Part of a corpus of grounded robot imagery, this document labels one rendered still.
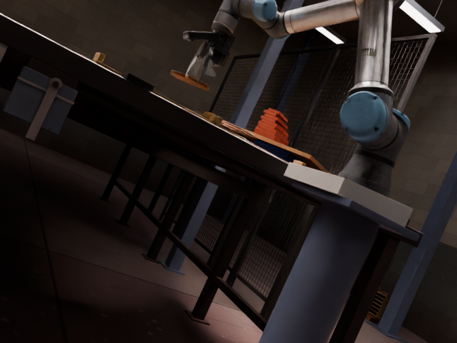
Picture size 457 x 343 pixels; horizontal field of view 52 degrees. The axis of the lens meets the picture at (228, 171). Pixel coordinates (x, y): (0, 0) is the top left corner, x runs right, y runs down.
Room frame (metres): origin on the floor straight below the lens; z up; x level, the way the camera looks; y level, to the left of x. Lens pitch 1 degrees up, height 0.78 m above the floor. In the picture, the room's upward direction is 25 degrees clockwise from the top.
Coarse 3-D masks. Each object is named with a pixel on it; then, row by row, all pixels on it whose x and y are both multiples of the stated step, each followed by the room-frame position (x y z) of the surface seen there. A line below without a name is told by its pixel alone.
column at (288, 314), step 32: (320, 192) 1.27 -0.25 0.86; (320, 224) 1.29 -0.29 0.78; (352, 224) 1.25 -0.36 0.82; (384, 224) 1.21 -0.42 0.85; (320, 256) 1.26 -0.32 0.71; (352, 256) 1.26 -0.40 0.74; (288, 288) 1.31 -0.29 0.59; (320, 288) 1.25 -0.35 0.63; (288, 320) 1.27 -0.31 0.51; (320, 320) 1.25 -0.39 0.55
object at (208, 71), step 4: (204, 56) 1.53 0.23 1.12; (204, 60) 1.51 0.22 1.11; (208, 64) 1.53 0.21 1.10; (212, 64) 1.54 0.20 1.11; (200, 68) 1.52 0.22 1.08; (204, 68) 1.51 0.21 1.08; (208, 68) 1.53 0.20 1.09; (200, 72) 1.51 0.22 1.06; (204, 72) 1.51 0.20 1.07; (208, 72) 1.52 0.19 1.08; (212, 72) 1.53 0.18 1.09; (200, 76) 1.51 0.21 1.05; (208, 76) 1.53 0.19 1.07; (212, 76) 1.53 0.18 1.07; (200, 80) 1.51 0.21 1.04
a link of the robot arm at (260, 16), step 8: (240, 0) 1.51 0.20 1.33; (248, 0) 1.49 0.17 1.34; (256, 0) 1.47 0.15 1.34; (264, 0) 1.46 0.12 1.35; (272, 0) 1.47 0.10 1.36; (240, 8) 1.51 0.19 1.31; (248, 8) 1.49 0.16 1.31; (256, 8) 1.47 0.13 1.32; (264, 8) 1.46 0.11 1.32; (272, 8) 1.48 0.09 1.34; (248, 16) 1.52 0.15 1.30; (256, 16) 1.49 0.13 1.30; (264, 16) 1.47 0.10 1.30; (272, 16) 1.50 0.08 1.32; (264, 24) 1.54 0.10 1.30; (272, 24) 1.55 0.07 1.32
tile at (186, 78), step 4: (172, 72) 1.52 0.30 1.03; (176, 72) 1.51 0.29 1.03; (176, 76) 1.56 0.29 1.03; (180, 76) 1.52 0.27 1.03; (184, 76) 1.51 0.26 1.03; (188, 76) 1.49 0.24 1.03; (184, 80) 1.58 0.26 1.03; (188, 80) 1.54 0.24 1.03; (192, 80) 1.51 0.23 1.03; (196, 80) 1.51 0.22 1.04; (192, 84) 1.60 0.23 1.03; (196, 84) 1.56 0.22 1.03; (200, 84) 1.53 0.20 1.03; (204, 84) 1.52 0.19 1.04; (204, 88) 1.58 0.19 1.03; (208, 88) 1.57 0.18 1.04
